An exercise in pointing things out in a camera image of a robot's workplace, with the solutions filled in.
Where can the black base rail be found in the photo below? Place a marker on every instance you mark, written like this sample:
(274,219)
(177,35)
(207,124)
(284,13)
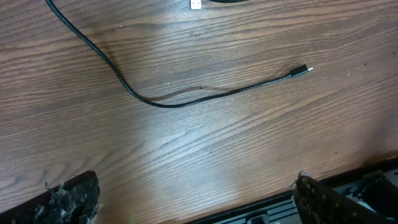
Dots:
(364,195)

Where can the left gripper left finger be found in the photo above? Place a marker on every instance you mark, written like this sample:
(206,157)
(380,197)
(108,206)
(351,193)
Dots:
(74,201)

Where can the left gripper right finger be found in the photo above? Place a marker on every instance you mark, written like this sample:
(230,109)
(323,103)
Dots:
(317,203)

